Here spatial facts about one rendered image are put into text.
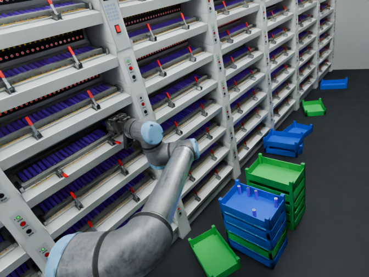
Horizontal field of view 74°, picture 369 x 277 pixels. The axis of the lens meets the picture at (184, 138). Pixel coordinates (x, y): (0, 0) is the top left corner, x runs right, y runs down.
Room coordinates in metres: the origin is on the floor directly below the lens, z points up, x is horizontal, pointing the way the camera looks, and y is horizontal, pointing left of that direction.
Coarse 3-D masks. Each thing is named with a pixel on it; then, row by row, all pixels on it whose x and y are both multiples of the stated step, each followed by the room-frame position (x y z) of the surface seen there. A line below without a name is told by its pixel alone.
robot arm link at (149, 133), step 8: (136, 120) 0.98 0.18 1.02; (144, 120) 0.97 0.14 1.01; (136, 128) 0.93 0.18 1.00; (144, 128) 0.90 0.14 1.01; (152, 128) 0.90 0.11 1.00; (160, 128) 0.92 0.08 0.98; (136, 136) 0.92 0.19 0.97; (144, 136) 0.88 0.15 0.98; (152, 136) 0.88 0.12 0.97; (160, 136) 0.91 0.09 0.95; (144, 144) 0.90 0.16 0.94; (152, 144) 0.88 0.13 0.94
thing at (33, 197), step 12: (108, 144) 1.09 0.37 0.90; (120, 144) 1.10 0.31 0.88; (96, 156) 1.01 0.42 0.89; (108, 156) 1.05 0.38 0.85; (72, 168) 0.95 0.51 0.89; (84, 168) 0.96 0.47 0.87; (12, 180) 0.91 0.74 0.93; (48, 180) 0.89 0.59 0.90; (60, 180) 0.89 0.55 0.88; (72, 180) 0.93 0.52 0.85; (24, 192) 0.84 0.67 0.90; (36, 192) 0.84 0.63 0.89; (48, 192) 0.86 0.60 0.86
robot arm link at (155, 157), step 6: (162, 144) 0.92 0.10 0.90; (144, 150) 0.91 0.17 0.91; (150, 150) 0.89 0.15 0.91; (156, 150) 0.90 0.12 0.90; (162, 150) 0.90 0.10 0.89; (150, 156) 0.90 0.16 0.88; (156, 156) 0.89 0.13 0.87; (162, 156) 0.89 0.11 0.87; (168, 156) 0.88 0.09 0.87; (150, 162) 0.91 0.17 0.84; (156, 162) 0.89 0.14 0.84; (162, 162) 0.89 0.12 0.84; (156, 168) 0.90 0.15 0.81; (162, 168) 0.90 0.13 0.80
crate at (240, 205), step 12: (228, 192) 1.12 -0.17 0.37; (252, 192) 1.11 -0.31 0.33; (264, 192) 1.05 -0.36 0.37; (228, 204) 1.07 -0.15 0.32; (240, 204) 1.05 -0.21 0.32; (252, 204) 1.02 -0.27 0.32; (264, 204) 1.00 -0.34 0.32; (240, 216) 0.95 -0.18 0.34; (252, 216) 0.90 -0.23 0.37; (264, 216) 0.92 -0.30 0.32; (276, 216) 0.88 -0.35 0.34; (264, 228) 0.85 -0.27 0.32
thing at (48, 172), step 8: (104, 136) 1.11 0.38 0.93; (112, 136) 1.13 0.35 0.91; (96, 144) 1.07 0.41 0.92; (104, 144) 1.08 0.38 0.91; (80, 152) 1.01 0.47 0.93; (64, 160) 0.97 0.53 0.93; (72, 160) 0.99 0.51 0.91; (64, 168) 0.94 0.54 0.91; (40, 176) 0.89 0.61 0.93; (24, 184) 0.86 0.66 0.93; (32, 184) 0.87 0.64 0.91
